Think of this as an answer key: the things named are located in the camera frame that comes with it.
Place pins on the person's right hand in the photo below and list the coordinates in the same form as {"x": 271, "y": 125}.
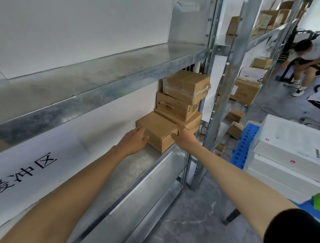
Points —
{"x": 187, "y": 140}

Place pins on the person's left hand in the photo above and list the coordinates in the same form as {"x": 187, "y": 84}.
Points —
{"x": 131, "y": 142}

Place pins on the person's left thumb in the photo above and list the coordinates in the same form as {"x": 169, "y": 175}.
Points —
{"x": 145, "y": 139}

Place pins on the person's right thumb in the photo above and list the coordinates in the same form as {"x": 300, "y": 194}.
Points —
{"x": 174, "y": 136}

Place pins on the plain brown cardboard box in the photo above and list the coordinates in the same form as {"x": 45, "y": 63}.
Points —
{"x": 157, "y": 127}

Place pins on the person's left forearm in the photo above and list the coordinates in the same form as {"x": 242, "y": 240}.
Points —
{"x": 70, "y": 195}

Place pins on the person's right forearm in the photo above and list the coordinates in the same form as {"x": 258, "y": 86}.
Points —
{"x": 240, "y": 185}

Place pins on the flat brown cardboard box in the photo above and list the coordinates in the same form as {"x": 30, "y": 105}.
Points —
{"x": 192, "y": 120}

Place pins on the brown box with black print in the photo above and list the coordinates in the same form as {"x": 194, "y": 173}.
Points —
{"x": 175, "y": 106}

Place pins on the small brown cardboard box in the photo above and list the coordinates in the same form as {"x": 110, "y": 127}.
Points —
{"x": 220, "y": 149}
{"x": 262, "y": 62}
{"x": 235, "y": 130}
{"x": 235, "y": 115}

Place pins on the taped brown cardboard box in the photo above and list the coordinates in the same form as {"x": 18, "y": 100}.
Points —
{"x": 186, "y": 82}

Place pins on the galvanized metal shelving unit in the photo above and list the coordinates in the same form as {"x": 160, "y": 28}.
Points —
{"x": 100, "y": 92}

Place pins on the blue plastic pallet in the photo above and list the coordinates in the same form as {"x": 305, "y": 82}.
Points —
{"x": 243, "y": 145}

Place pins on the large brown box white label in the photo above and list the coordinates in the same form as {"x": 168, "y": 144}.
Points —
{"x": 246, "y": 91}

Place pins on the metal shelving unit with boxes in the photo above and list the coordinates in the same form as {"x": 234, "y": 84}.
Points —
{"x": 235, "y": 57}

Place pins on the white box with dark print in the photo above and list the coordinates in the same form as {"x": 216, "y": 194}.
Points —
{"x": 252, "y": 73}

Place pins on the large white carton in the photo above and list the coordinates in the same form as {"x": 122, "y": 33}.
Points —
{"x": 280, "y": 156}
{"x": 270, "y": 186}
{"x": 292, "y": 135}
{"x": 275, "y": 174}

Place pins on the white sign with black characters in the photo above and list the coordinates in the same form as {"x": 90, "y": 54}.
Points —
{"x": 25, "y": 162}

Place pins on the tall brown cardboard box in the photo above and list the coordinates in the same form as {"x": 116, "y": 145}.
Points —
{"x": 233, "y": 25}

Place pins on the brown box with pale label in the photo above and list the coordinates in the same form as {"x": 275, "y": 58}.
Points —
{"x": 266, "y": 21}

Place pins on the person's black sleeve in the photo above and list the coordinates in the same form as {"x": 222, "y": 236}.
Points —
{"x": 292, "y": 227}

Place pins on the green object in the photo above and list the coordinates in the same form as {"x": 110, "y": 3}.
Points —
{"x": 317, "y": 201}

